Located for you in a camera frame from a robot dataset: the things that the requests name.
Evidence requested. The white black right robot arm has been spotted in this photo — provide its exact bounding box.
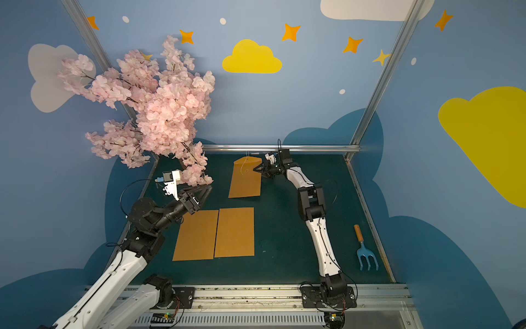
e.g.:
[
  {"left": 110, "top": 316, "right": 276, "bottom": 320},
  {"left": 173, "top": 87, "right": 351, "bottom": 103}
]
[{"left": 253, "top": 149, "right": 357, "bottom": 311}]

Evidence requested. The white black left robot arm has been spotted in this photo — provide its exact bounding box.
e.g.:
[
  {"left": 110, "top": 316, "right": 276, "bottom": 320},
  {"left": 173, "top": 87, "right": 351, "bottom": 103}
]
[{"left": 53, "top": 185, "right": 212, "bottom": 328}]

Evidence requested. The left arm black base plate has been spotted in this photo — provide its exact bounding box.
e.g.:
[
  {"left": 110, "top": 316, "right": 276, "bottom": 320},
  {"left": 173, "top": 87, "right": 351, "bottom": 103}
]
[{"left": 164, "top": 287, "right": 196, "bottom": 309}]

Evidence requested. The right side table rail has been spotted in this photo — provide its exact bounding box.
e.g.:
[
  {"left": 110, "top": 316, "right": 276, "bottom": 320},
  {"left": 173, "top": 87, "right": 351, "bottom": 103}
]
[{"left": 345, "top": 159, "right": 397, "bottom": 283}]

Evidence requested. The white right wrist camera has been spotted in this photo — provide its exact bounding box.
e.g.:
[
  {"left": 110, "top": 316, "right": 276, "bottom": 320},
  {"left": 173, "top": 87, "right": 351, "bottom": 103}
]
[{"left": 264, "top": 153, "right": 278, "bottom": 164}]

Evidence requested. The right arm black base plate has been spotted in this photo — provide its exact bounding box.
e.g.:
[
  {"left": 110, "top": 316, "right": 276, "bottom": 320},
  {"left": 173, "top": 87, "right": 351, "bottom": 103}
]
[{"left": 299, "top": 284, "right": 357, "bottom": 311}]

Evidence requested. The left green circuit board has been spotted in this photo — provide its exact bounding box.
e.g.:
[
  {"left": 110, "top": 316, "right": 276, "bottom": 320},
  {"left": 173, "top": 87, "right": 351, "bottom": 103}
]
[{"left": 148, "top": 313, "right": 175, "bottom": 328}]

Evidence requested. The diagonal aluminium bar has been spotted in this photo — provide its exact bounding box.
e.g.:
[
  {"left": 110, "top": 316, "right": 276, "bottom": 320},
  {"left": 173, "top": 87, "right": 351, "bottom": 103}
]
[
  {"left": 345, "top": 0, "right": 427, "bottom": 165},
  {"left": 61, "top": 0, "right": 138, "bottom": 121}
]

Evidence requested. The back horizontal aluminium bar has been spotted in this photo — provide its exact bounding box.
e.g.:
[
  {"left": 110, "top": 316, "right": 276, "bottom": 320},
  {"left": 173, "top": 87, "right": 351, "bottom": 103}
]
[{"left": 203, "top": 144, "right": 360, "bottom": 154}]

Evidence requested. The right round circuit board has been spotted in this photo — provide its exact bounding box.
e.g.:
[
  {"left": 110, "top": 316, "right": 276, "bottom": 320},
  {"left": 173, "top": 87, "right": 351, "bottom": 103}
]
[{"left": 323, "top": 313, "right": 345, "bottom": 329}]

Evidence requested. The right diagonal aluminium bar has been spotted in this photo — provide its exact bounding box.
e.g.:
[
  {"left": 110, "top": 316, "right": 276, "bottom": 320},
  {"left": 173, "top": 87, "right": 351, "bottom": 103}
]
[{"left": 345, "top": 0, "right": 427, "bottom": 165}]

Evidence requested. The left diagonal aluminium bar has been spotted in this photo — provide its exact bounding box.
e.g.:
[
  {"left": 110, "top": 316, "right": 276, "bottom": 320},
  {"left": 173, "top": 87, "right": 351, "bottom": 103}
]
[{"left": 61, "top": 0, "right": 138, "bottom": 121}]

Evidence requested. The pink artificial blossom tree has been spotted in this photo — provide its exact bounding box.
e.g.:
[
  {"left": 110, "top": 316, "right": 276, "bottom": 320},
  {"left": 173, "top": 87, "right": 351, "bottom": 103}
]
[{"left": 58, "top": 36, "right": 216, "bottom": 186}]

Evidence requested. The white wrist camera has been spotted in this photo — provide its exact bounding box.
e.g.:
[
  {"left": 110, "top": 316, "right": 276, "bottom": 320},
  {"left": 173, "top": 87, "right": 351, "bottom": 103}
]
[
  {"left": 154, "top": 170, "right": 182, "bottom": 200},
  {"left": 264, "top": 153, "right": 278, "bottom": 164}
]

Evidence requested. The left side table rail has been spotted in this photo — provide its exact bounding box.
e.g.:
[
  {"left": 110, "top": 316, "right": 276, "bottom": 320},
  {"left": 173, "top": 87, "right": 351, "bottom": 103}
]
[{"left": 105, "top": 158, "right": 158, "bottom": 265}]

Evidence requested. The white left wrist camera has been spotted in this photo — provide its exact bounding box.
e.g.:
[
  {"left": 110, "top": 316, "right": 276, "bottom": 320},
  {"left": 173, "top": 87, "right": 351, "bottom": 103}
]
[{"left": 154, "top": 170, "right": 182, "bottom": 200}]

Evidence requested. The aluminium front mounting rail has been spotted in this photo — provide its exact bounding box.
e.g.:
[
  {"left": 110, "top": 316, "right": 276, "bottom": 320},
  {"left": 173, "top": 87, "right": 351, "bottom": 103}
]
[{"left": 112, "top": 284, "right": 423, "bottom": 328}]

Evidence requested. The table rail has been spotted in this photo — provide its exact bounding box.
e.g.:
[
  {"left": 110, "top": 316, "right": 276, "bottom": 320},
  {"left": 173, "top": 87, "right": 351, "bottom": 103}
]
[
  {"left": 105, "top": 158, "right": 158, "bottom": 265},
  {"left": 345, "top": 159, "right": 397, "bottom": 283}
]

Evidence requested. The blue garden fork wooden handle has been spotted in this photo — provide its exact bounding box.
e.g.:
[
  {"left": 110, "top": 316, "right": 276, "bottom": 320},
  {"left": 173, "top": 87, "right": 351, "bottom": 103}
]
[{"left": 353, "top": 224, "right": 379, "bottom": 271}]

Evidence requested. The kraft paper file bag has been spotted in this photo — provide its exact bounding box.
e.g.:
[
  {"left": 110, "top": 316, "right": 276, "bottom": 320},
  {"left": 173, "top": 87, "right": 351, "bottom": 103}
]
[
  {"left": 229, "top": 156, "right": 262, "bottom": 199},
  {"left": 173, "top": 210, "right": 219, "bottom": 261},
  {"left": 215, "top": 208, "right": 255, "bottom": 258}
]

